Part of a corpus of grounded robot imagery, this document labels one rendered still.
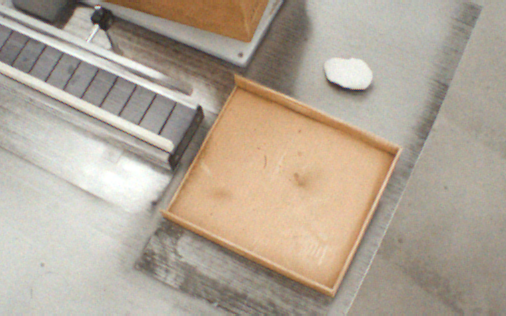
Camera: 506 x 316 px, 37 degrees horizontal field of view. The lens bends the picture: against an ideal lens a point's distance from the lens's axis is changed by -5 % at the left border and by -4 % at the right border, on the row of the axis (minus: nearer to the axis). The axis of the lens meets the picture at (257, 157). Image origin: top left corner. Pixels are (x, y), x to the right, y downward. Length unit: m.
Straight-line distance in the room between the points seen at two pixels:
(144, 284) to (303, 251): 0.26
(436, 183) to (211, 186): 1.02
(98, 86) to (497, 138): 1.28
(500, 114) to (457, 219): 0.35
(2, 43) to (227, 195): 0.49
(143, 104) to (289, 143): 0.25
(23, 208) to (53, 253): 0.10
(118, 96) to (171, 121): 0.10
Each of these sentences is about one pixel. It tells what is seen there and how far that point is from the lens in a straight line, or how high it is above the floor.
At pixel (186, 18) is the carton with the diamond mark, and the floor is 0.88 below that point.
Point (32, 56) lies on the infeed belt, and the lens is 1.39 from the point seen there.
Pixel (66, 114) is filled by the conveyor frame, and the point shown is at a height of 0.87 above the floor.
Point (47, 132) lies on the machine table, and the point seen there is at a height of 0.83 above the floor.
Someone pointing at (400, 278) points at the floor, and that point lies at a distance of 2.09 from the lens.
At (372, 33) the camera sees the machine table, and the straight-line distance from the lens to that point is 1.38.
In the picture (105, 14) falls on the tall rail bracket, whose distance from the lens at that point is 1.28.
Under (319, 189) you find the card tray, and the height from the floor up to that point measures 0.83.
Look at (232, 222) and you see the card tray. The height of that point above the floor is 0.83.
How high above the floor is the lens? 2.03
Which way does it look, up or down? 69 degrees down
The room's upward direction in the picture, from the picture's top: 9 degrees counter-clockwise
